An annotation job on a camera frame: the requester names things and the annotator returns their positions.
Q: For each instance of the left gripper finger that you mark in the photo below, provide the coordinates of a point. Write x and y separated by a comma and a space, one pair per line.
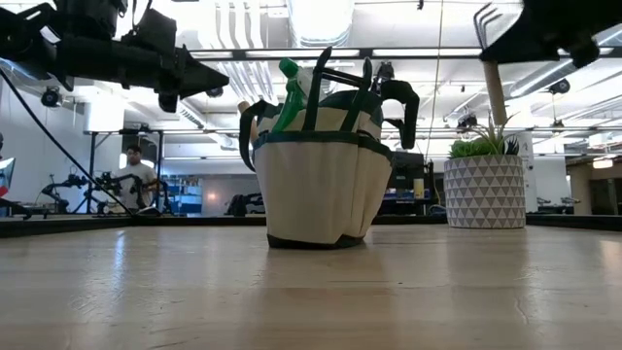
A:
204, 78

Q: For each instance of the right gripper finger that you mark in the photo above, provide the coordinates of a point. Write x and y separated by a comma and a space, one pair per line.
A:
529, 46

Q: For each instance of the green spray bottle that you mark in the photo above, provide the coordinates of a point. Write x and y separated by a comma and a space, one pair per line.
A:
290, 99

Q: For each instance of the cream canvas green-trimmed gardening bag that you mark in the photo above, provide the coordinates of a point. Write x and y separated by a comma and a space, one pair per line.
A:
316, 185

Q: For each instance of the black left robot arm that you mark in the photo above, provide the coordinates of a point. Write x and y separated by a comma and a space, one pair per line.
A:
97, 58

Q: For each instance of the black background robot arm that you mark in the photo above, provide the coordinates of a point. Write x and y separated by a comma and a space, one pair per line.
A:
73, 187

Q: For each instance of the person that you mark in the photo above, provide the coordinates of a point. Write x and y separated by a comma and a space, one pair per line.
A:
136, 180

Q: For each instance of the black overhead beam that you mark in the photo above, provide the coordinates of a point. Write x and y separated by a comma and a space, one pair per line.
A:
413, 52

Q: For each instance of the blue shelves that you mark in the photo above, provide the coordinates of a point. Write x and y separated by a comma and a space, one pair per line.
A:
187, 194

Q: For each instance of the succulent in white patterned pot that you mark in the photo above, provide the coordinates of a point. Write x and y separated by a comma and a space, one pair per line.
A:
486, 189

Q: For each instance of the yellow cup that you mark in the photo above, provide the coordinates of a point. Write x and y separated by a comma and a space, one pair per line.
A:
419, 188

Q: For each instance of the black metal rig frame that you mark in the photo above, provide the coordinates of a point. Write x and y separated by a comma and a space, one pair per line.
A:
92, 160

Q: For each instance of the silver ceiling duct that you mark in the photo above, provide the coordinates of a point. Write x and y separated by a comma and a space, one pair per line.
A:
321, 22

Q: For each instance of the black metal table frame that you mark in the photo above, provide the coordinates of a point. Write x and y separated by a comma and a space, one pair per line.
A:
194, 221

